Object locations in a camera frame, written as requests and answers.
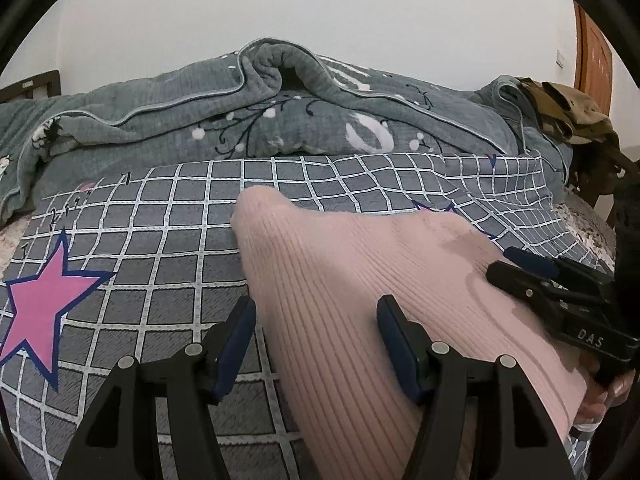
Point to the white wall switch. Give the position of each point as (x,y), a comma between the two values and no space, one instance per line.
(560,59)

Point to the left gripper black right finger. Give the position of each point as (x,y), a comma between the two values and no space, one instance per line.
(513,435)

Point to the grey checked duvet cover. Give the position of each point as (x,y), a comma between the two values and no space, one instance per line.
(164,234)

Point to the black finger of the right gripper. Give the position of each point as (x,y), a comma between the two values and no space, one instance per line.
(557,308)
(532,262)

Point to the dark wooden chair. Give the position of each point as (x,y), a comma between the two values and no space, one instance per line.
(601,168)

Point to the dark wooden headboard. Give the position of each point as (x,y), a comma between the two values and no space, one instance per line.
(41,86)

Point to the orange wooden door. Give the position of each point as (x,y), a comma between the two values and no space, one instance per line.
(594,61)

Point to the grey-green fleece blanket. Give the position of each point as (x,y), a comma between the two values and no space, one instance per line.
(269,98)

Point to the person's right hand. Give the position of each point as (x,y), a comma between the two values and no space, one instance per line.
(597,399)

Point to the brown folded clothes pile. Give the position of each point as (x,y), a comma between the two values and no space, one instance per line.
(567,114)

